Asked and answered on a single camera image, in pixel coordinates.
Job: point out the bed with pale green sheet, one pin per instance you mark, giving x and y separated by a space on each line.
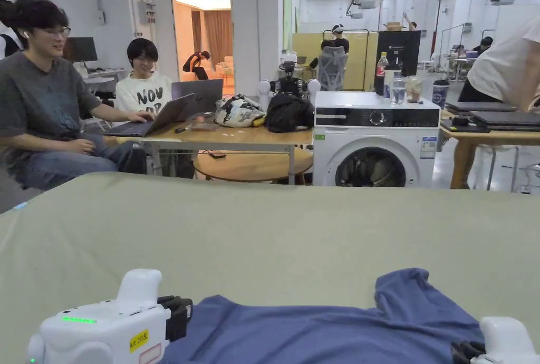
270 233

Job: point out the white washing machine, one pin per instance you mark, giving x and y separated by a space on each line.
371 144

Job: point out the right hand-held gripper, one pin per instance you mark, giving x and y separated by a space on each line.
504 338

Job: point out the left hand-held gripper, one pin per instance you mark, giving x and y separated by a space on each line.
105 326

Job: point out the desk with black monitor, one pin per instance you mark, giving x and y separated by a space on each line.
82 49

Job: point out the black and white robot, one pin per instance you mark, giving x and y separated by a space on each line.
289 83

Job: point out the blue shirt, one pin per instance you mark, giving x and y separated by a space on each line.
320 330

